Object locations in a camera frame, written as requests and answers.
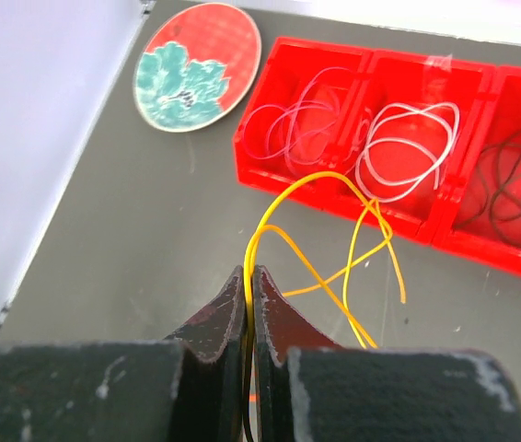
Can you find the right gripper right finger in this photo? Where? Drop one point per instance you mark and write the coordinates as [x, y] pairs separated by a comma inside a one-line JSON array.
[[282, 333]]

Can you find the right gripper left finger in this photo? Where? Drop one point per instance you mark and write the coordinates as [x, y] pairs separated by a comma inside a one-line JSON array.
[[203, 369]]

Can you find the red four-compartment bin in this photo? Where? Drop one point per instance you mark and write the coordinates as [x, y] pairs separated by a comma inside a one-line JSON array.
[[435, 140]]

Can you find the red blue floral plate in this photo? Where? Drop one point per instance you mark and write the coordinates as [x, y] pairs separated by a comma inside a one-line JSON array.
[[197, 67]]

